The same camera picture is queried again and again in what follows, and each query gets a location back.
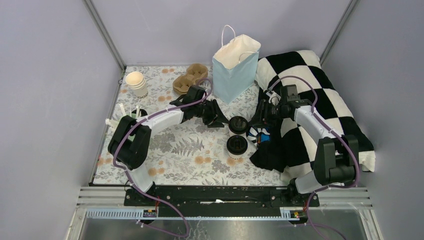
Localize green cup holder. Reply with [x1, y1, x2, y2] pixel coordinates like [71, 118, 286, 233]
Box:
[110, 110, 150, 145]

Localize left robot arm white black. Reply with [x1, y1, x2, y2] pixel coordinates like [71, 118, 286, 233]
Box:
[107, 85, 229, 206]

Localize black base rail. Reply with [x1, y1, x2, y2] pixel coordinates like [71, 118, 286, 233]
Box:
[124, 185, 320, 219]

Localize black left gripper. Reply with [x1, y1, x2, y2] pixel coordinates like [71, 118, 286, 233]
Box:
[193, 99, 230, 128]

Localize white paper cup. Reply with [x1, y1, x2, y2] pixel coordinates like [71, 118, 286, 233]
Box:
[229, 131, 246, 138]
[228, 151, 245, 160]

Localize black cup lid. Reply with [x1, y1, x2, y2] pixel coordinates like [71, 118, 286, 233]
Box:
[226, 135, 248, 155]
[228, 116, 249, 133]

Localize light blue paper bag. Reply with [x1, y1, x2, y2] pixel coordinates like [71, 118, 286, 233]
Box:
[212, 24, 262, 104]

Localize floral table mat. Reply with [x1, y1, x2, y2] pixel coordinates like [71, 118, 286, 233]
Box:
[111, 66, 289, 186]

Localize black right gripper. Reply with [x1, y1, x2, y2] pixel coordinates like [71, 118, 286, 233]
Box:
[247, 99, 289, 129]

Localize stack of white paper cups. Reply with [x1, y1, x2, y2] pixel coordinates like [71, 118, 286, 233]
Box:
[124, 71, 148, 98]

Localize black white checkered blanket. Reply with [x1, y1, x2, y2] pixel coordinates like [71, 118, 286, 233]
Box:
[250, 50, 376, 183]

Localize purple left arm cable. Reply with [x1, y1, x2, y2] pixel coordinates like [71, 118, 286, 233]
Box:
[112, 78, 214, 239]

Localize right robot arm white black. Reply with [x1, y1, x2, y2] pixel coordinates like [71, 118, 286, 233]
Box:
[248, 84, 360, 206]

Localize brown cardboard cup carrier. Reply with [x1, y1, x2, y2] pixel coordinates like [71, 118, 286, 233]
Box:
[172, 63, 209, 95]

